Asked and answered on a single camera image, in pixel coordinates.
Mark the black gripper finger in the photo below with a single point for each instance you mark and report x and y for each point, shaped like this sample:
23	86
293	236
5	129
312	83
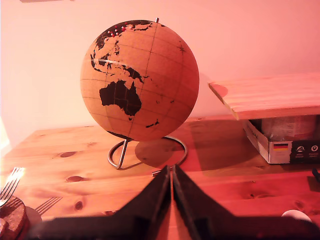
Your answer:
197	210
147	207

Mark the white ceramic spoon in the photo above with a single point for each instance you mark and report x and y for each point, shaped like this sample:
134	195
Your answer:
296	216

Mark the white cardboard carton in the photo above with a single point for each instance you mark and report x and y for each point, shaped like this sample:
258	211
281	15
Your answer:
280	152

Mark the pale labelled packet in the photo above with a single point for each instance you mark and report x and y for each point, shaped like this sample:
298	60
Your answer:
287	127

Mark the cork world globe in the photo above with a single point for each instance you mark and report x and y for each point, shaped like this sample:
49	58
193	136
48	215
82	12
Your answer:
160	82

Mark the wooden board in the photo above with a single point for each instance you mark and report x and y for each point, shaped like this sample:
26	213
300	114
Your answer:
270	97

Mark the round cork coaster stack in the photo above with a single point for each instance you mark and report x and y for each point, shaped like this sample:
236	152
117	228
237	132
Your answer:
12	220

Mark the metal fork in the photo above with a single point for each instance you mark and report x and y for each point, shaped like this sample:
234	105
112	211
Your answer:
11	182

